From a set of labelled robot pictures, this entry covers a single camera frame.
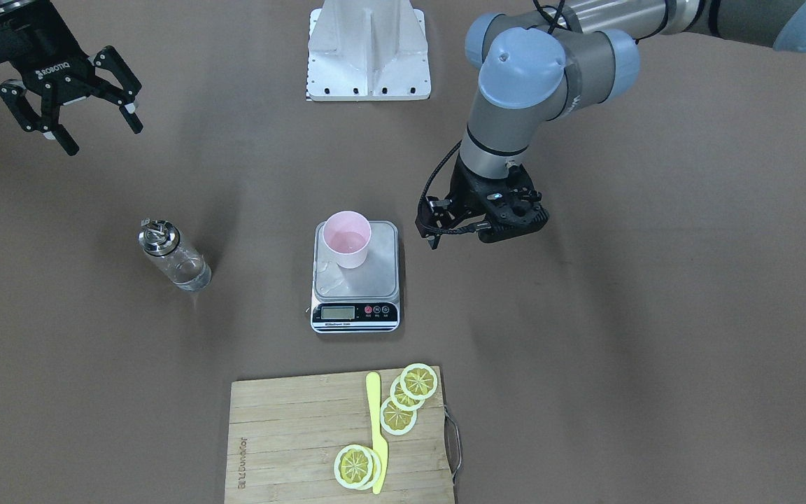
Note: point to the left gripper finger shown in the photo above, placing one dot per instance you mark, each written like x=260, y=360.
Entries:
x=432, y=238

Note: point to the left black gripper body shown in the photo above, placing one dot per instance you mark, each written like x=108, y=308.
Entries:
x=464, y=198

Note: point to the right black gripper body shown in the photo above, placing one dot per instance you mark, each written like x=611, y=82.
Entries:
x=45, y=71

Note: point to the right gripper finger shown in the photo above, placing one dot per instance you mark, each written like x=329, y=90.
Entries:
x=123, y=94
x=13, y=93

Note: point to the pink plastic cup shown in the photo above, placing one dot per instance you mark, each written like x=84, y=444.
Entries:
x=347, y=235

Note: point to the glass sauce bottle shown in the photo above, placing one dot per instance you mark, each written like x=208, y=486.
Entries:
x=163, y=243

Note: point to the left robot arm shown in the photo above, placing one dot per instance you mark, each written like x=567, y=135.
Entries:
x=556, y=59

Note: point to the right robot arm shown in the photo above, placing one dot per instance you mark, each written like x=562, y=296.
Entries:
x=55, y=71

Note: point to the silver kitchen scale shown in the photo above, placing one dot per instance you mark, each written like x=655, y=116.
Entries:
x=365, y=299

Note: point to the lemon slice far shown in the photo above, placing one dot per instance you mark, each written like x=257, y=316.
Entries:
x=407, y=394

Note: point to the yellow plastic knife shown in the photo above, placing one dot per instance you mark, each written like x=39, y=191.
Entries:
x=379, y=444

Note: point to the bamboo cutting board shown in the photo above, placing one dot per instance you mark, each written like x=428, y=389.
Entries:
x=284, y=434

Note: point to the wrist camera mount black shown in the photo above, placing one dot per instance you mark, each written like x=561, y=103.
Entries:
x=433, y=214

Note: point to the white pedestal column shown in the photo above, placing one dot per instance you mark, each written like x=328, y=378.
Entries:
x=367, y=50

